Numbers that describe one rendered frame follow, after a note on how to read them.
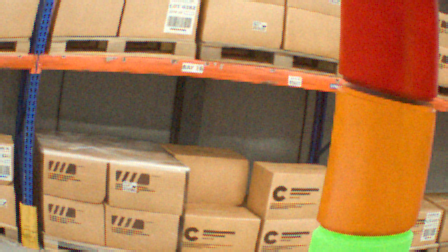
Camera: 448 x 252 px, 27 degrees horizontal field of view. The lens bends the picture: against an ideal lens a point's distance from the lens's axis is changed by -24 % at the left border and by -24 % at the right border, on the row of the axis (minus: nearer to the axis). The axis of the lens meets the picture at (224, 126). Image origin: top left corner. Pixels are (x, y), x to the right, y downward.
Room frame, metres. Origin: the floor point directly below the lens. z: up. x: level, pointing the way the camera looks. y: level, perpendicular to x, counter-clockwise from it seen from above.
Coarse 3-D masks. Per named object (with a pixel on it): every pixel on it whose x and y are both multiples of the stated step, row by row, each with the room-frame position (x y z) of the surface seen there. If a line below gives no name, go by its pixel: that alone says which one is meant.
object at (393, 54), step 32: (352, 0) 0.40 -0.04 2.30; (384, 0) 0.39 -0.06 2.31; (416, 0) 0.39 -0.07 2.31; (352, 32) 0.40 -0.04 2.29; (384, 32) 0.39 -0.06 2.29; (416, 32) 0.39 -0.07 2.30; (352, 64) 0.40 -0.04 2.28; (384, 64) 0.39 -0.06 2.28; (416, 64) 0.39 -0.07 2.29; (416, 96) 0.39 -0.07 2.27
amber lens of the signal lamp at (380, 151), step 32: (352, 96) 0.40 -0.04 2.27; (384, 96) 0.40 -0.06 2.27; (352, 128) 0.39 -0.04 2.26; (384, 128) 0.39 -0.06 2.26; (416, 128) 0.39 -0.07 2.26; (352, 160) 0.39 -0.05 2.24; (384, 160) 0.39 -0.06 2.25; (416, 160) 0.39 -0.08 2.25; (352, 192) 0.39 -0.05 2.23; (384, 192) 0.39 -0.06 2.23; (416, 192) 0.39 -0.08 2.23; (320, 224) 0.41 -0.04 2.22; (352, 224) 0.39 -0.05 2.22; (384, 224) 0.39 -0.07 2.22
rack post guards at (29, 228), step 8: (24, 208) 7.61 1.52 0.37; (32, 208) 7.64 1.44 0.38; (24, 216) 7.61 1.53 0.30; (32, 216) 7.64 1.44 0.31; (24, 224) 7.61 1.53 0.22; (32, 224) 7.64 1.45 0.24; (24, 232) 7.61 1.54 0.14; (32, 232) 7.64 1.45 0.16; (24, 240) 7.61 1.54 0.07; (32, 240) 7.63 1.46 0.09; (40, 248) 7.71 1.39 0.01
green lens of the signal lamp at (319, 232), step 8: (320, 232) 0.41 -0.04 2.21; (328, 232) 0.40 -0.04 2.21; (408, 232) 0.40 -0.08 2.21; (312, 240) 0.41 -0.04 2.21; (320, 240) 0.40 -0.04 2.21; (328, 240) 0.40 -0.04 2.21; (336, 240) 0.39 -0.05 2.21; (344, 240) 0.39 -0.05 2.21; (352, 240) 0.39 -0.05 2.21; (360, 240) 0.39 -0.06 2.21; (368, 240) 0.39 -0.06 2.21; (376, 240) 0.39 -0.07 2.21; (384, 240) 0.39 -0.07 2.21; (392, 240) 0.39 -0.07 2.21; (400, 240) 0.39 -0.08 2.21; (408, 240) 0.40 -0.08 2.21; (312, 248) 0.40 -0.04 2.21; (320, 248) 0.40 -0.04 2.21; (328, 248) 0.39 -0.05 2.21; (336, 248) 0.39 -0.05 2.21; (344, 248) 0.39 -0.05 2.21; (352, 248) 0.39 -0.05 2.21; (360, 248) 0.39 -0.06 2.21; (368, 248) 0.39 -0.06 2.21; (376, 248) 0.39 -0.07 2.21; (384, 248) 0.39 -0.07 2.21; (392, 248) 0.39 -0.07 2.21; (400, 248) 0.39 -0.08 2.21; (408, 248) 0.40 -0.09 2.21
